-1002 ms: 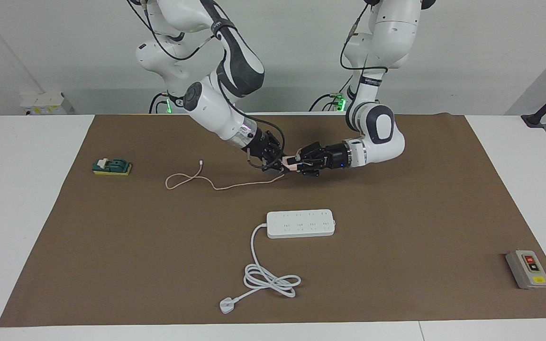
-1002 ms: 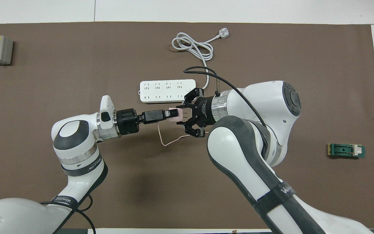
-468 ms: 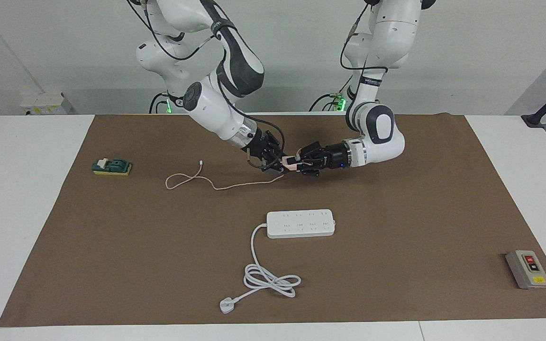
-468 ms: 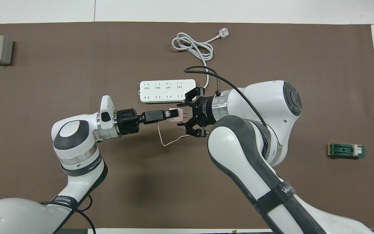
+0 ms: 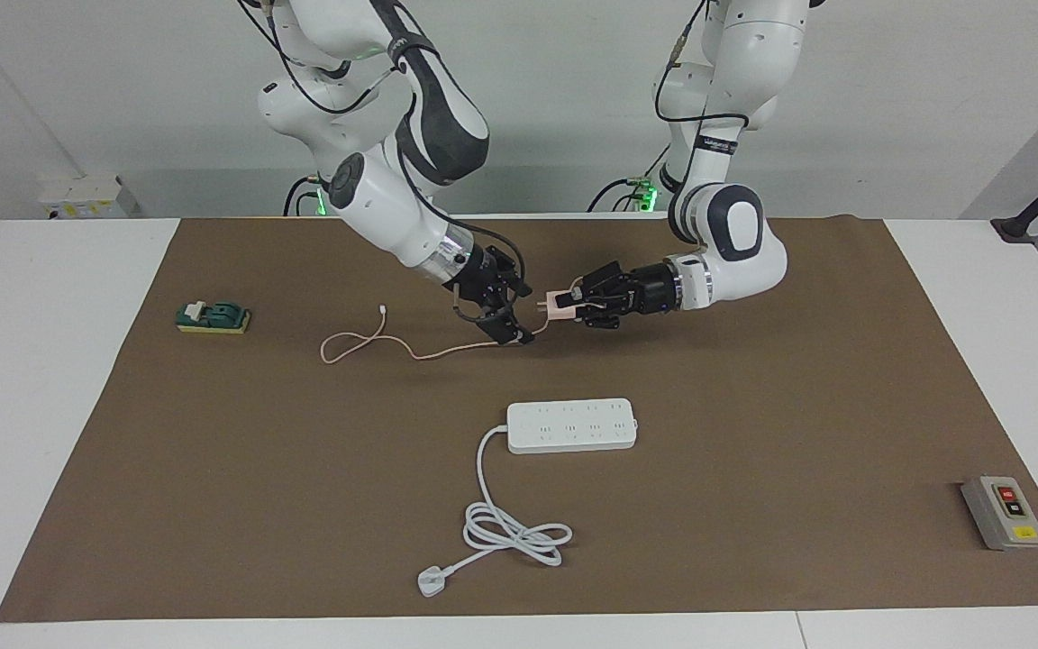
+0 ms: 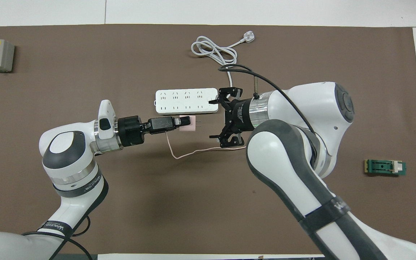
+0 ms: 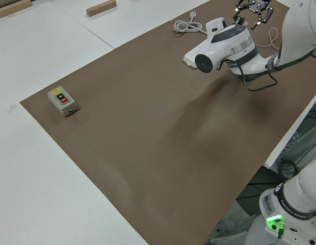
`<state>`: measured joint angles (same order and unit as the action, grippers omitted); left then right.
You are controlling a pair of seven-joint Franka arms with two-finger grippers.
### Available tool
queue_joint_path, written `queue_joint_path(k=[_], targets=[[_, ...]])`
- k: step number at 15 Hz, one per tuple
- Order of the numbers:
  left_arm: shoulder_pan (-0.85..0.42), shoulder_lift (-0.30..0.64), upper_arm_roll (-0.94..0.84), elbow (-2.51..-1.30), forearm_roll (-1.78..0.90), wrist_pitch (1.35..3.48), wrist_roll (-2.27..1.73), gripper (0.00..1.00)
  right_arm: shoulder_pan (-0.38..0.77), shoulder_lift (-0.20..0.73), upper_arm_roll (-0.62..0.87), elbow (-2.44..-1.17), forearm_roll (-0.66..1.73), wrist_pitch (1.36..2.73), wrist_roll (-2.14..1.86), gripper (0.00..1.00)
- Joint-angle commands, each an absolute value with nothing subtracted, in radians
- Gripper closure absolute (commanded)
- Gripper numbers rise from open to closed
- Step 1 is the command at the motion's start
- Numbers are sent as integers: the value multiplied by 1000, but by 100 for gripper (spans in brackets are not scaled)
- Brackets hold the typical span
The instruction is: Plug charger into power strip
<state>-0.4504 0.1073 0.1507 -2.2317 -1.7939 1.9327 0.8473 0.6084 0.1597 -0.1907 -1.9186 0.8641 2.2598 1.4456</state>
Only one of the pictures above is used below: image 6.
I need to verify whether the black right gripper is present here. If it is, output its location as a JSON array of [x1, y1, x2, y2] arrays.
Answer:
[[208, 87, 255, 148]]

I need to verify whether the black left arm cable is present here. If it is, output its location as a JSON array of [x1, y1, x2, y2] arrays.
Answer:
[[22, 215, 93, 260]]

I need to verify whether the green knife switch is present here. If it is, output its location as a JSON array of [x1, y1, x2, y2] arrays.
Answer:
[[364, 159, 407, 177]]

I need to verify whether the pink charger adapter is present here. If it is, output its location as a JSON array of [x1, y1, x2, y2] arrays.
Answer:
[[178, 115, 205, 131]]

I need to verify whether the white power strip cord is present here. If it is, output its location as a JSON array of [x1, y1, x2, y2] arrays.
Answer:
[[191, 35, 246, 87]]

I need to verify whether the brown table mat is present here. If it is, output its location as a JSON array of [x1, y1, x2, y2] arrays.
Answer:
[[0, 24, 416, 255]]

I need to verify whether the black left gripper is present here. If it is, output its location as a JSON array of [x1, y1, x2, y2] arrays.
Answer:
[[117, 116, 191, 147]]

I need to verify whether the white power strip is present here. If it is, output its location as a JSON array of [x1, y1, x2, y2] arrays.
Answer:
[[155, 88, 220, 115]]

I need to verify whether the grey on-off switch box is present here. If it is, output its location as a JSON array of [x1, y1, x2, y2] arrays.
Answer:
[[0, 39, 15, 73]]

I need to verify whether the pink charging cable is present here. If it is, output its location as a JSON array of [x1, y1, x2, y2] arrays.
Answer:
[[165, 132, 247, 160]]

